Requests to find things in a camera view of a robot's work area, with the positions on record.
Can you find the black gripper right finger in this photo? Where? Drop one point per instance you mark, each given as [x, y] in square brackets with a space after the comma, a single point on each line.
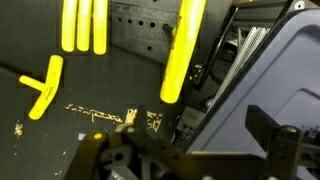
[287, 147]

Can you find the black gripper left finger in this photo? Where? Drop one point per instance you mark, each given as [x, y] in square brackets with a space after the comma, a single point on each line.
[147, 158]

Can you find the black hex key stand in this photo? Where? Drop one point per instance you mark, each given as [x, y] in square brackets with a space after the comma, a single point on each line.
[137, 26]

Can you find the big yellow T-handle on table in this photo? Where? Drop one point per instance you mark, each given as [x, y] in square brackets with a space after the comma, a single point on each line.
[47, 89]

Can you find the small yellow T-handle key one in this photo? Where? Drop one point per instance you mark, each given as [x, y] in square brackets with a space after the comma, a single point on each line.
[68, 25]

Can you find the small yellow T-handle key three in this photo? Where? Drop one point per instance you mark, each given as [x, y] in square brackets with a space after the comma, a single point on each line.
[100, 26]

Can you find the small yellow T-handle key two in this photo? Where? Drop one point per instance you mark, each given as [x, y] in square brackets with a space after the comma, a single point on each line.
[83, 24]

